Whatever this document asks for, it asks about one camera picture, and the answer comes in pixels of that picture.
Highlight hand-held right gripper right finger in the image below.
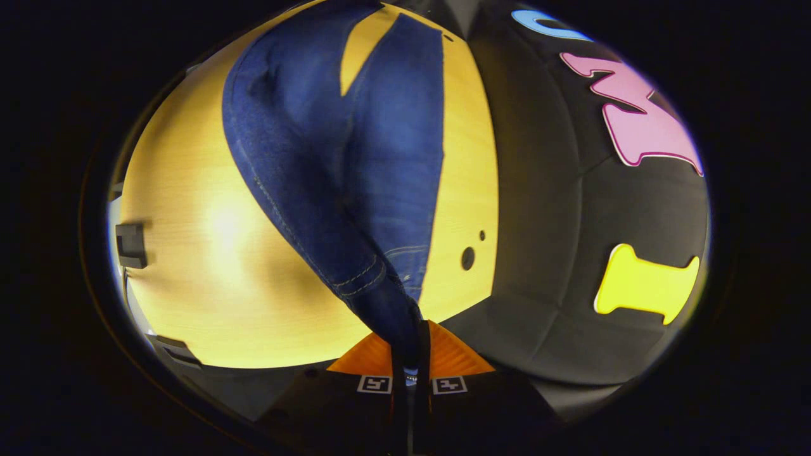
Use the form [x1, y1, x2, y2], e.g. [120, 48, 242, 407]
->
[415, 320, 566, 456]

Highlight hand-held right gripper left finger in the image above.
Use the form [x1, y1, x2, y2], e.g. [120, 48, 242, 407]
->
[253, 331, 410, 456]

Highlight blue jeans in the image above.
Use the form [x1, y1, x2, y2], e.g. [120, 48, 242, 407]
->
[222, 0, 445, 387]

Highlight black backdrop cloth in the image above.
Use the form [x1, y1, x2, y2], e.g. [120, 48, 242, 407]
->
[393, 0, 711, 425]

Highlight black table clamp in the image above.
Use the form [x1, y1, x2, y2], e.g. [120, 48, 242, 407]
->
[115, 222, 149, 270]
[147, 334, 204, 370]

